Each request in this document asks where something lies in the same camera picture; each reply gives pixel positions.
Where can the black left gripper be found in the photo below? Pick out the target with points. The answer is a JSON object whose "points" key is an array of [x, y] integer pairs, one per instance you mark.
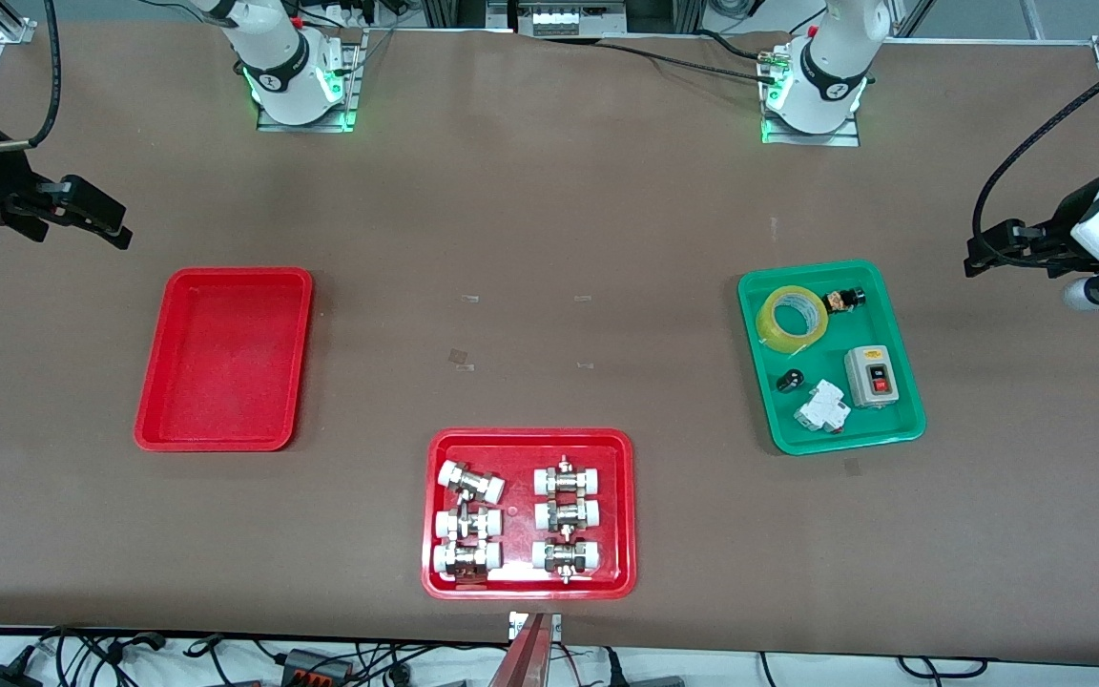
{"points": [[1063, 226]]}

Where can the yellow tape roll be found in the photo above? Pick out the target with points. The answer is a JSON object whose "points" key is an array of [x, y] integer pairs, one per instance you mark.
{"points": [[774, 334]]}

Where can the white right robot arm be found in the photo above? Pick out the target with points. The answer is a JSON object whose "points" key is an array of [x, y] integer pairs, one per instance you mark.
{"points": [[278, 67]]}

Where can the empty red plastic tray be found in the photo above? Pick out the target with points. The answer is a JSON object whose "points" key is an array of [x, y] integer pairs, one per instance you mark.
{"points": [[225, 363]]}

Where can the green plastic tray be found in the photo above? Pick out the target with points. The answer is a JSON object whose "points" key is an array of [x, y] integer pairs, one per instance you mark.
{"points": [[802, 434]]}

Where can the red tray holding fittings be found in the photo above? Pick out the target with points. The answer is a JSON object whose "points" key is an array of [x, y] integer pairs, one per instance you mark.
{"points": [[521, 572]]}

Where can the small black brass component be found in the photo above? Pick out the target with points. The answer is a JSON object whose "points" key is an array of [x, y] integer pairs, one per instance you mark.
{"points": [[842, 301]]}

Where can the white circuit breaker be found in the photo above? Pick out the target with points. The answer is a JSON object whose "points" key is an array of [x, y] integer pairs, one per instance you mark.
{"points": [[821, 408]]}

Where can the small black cylinder part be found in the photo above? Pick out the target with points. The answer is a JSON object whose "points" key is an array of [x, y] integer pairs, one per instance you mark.
{"points": [[791, 382]]}

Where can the metal white-capped pipe fitting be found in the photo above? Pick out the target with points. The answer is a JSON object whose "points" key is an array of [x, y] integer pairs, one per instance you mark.
{"points": [[466, 523], [470, 482], [567, 479], [466, 559], [566, 556], [567, 515]]}

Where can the black power adapter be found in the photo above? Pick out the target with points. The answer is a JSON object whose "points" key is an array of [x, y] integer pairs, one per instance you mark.
{"points": [[6, 676]]}

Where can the white power strip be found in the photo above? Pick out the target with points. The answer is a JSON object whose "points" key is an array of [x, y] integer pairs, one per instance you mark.
{"points": [[569, 19]]}

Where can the black orange power strip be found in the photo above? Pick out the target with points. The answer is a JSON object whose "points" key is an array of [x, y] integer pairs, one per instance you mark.
{"points": [[316, 666]]}

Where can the red silver aluminium profile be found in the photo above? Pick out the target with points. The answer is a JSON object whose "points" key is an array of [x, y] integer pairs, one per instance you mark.
{"points": [[526, 658]]}

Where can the grey switch box red button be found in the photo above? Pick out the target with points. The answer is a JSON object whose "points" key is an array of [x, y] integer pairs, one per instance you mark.
{"points": [[869, 377]]}

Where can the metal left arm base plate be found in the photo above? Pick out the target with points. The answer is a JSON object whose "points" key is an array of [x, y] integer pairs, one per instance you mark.
{"points": [[845, 136]]}

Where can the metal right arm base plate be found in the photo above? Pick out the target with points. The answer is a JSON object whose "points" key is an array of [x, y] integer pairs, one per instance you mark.
{"points": [[351, 91]]}

